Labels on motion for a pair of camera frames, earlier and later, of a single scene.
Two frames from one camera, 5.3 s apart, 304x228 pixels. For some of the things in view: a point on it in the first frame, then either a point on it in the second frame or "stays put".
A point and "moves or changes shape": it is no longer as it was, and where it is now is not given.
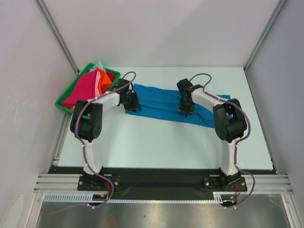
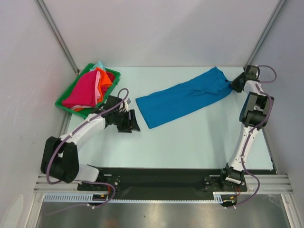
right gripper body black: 185,106 → 237,82
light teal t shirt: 99,64 stays put
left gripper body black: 130,101 → 121,118
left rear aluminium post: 56,33 stays put
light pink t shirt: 97,93 stays put
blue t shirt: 163,103 moves or changes shape
